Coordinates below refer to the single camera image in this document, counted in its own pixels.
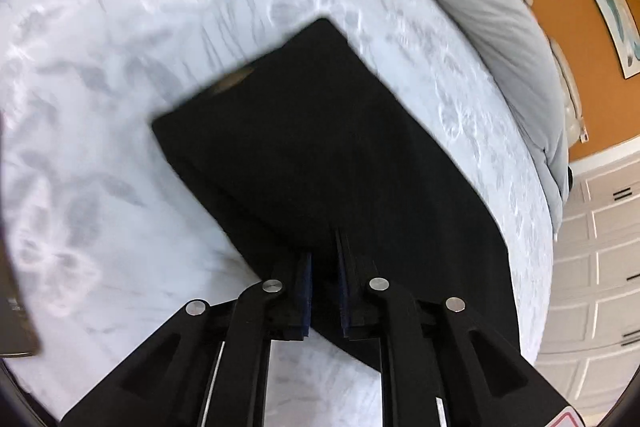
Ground white wardrobe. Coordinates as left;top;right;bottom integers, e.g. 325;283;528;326
537;146;640;408

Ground white patterned bed sheet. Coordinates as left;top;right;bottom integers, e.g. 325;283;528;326
0;0;556;427

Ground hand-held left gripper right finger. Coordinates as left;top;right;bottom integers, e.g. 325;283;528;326
335;228;585;427

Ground grey pillow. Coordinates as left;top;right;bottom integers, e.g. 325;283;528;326
385;0;572;228

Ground black phone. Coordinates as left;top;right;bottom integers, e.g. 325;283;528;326
0;227;42;357

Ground black pants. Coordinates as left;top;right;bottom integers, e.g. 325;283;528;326
151;17;521;373

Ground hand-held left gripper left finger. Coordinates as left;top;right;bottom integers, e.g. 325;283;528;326
59;251;313;427

